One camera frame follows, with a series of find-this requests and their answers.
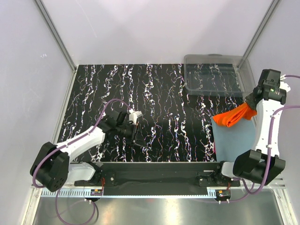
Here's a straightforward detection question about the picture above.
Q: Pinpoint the aluminium frame rail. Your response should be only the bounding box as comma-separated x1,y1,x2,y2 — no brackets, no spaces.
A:
30,170,286,189

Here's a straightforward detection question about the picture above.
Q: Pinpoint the orange t shirt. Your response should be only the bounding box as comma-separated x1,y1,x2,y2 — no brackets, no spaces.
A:
213,103,257,128

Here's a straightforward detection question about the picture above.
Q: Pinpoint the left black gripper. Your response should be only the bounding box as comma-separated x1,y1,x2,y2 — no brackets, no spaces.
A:
116,122,147,147

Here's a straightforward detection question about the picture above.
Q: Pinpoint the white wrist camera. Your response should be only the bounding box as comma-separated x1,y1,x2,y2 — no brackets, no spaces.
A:
129,109,143,124
279,75,291,93

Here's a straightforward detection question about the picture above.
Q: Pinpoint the left aluminium corner post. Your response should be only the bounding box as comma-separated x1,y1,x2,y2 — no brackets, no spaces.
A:
33,0,78,71

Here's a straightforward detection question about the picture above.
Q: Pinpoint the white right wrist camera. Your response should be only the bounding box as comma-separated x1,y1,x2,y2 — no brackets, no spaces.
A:
279,75,291,93

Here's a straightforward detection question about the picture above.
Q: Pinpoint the aluminium corner post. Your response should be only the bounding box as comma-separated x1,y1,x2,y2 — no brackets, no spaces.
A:
239,0,281,67
33,0,78,71

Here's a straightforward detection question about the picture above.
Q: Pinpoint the clear plastic bin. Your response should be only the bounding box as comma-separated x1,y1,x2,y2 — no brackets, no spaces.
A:
184,54,256,98

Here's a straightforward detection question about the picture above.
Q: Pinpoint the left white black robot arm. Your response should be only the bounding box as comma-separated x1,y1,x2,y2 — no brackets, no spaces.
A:
30,110,146,192

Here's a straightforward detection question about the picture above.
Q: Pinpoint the right aluminium corner post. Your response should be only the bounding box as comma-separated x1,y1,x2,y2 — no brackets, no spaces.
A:
239,0,281,67

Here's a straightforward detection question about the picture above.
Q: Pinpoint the white toothed cable duct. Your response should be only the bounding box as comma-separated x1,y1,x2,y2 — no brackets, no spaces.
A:
41,187,228,198

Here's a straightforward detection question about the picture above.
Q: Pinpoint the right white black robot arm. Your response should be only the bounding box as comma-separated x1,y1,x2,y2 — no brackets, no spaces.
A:
213,69,291,187

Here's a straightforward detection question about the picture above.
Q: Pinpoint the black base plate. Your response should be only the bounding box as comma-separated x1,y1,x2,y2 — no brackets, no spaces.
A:
75,162,239,187

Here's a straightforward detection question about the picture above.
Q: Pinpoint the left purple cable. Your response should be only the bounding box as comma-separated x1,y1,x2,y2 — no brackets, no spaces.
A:
32,98,134,223

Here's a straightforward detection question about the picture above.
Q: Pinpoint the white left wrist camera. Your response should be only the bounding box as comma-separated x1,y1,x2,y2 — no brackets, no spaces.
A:
129,109,143,124

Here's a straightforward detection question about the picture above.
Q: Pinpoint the folded light blue t shirt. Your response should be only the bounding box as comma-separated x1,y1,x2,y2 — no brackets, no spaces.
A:
211,118,255,162

